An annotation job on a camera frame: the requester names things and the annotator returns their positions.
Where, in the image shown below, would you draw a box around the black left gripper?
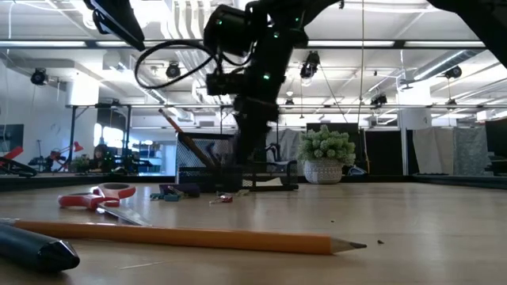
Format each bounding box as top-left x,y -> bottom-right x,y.
82,0 -> 146,52

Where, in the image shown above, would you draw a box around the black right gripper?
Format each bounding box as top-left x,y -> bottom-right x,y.
232,29 -> 309,167

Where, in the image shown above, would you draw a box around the black mesh desk organizer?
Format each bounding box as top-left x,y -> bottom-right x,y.
175,132 -> 299,194

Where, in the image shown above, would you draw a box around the small red clip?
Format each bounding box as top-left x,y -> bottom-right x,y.
208,193 -> 234,205

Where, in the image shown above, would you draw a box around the red-handled scissors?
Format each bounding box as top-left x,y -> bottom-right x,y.
58,182 -> 152,227

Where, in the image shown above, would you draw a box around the black pen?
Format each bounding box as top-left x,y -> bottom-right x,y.
0,223 -> 81,273

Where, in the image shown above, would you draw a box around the black office chair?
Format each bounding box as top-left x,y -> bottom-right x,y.
264,142 -> 299,176

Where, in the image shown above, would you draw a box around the green plant in white pot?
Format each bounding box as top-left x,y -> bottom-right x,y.
296,124 -> 357,185

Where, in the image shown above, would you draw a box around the black room partition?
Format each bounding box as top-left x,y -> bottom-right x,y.
307,122 -> 402,176

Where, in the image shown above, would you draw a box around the person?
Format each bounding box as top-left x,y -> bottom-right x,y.
89,143 -> 116,173

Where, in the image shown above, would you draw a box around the long ceiling light bar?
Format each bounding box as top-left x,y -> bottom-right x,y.
0,38 -> 507,51

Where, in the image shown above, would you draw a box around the small background plant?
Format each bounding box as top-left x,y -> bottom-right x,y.
71,155 -> 91,174

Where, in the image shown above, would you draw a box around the grey curtain partition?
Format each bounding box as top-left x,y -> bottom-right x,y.
412,126 -> 487,176

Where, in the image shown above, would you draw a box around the dark background panel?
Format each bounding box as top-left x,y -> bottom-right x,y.
485,118 -> 507,177

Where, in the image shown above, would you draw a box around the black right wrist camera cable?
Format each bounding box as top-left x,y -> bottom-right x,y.
134,39 -> 223,90

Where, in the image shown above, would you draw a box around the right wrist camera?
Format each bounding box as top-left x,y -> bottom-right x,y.
205,72 -> 239,97

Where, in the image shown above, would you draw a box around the dark wall screen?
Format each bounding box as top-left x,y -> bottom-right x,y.
0,123 -> 25,153

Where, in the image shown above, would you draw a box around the black aluminium table frame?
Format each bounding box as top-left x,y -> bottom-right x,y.
0,173 -> 507,192

